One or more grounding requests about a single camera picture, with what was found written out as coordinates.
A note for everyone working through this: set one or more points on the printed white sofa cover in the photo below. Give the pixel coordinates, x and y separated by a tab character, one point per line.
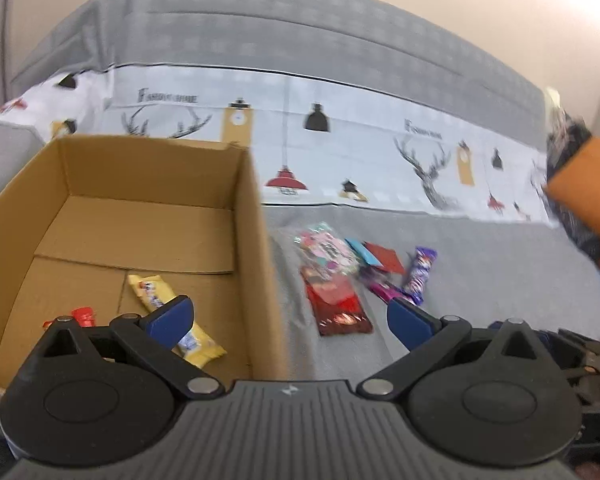
312	142

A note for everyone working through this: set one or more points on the clear pink candy bag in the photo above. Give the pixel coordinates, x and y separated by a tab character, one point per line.
325	251

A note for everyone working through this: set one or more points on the yellow snack bar wrapper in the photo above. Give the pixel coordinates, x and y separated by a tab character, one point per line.
171	321

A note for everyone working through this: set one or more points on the purple cartoon snack pack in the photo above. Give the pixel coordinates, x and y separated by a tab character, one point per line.
418	273

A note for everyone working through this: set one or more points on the red small snack bar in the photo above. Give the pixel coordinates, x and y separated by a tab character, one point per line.
84	316

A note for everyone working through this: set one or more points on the orange cushion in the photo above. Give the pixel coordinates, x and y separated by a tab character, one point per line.
577	185

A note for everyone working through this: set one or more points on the red flat snack packet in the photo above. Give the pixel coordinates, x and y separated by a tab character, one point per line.
384	259

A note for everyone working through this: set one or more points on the dark red snack pack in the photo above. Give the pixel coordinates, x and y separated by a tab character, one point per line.
335	304

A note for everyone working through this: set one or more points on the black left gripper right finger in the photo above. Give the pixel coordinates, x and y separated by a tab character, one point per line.
451	361

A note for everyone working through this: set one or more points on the blue snack packet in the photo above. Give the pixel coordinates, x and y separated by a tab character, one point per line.
364	254

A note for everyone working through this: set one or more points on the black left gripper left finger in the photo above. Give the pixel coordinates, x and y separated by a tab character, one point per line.
130	359

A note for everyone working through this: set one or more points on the brown cardboard box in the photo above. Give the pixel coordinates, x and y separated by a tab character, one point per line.
89	211

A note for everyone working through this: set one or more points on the magenta purple snack bar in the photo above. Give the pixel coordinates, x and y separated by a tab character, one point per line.
380	286

